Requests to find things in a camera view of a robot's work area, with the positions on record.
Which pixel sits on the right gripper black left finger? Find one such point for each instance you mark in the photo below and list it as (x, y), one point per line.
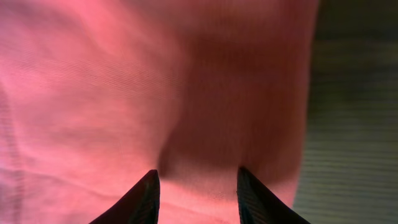
(140, 205)

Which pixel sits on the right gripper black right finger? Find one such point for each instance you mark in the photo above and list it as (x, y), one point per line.
(258, 205)

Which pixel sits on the red printed t-shirt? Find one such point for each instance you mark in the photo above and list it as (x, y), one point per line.
(96, 93)

